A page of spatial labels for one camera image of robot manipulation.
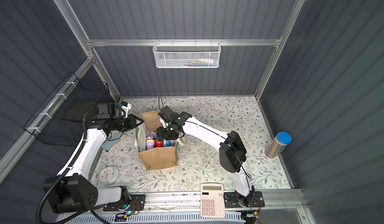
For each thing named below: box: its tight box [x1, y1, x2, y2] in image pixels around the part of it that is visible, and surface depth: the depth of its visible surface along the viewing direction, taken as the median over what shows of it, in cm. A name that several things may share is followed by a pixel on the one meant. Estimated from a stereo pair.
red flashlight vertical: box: [154, 139, 164, 147], surface depth 86 cm
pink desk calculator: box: [200, 183, 226, 218], surface depth 74 cm
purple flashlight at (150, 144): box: [146, 139, 155, 150], surface depth 84 cm
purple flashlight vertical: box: [146, 132, 157, 140], surface depth 95 cm
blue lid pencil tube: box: [264, 131, 293, 159], surface depth 78 cm
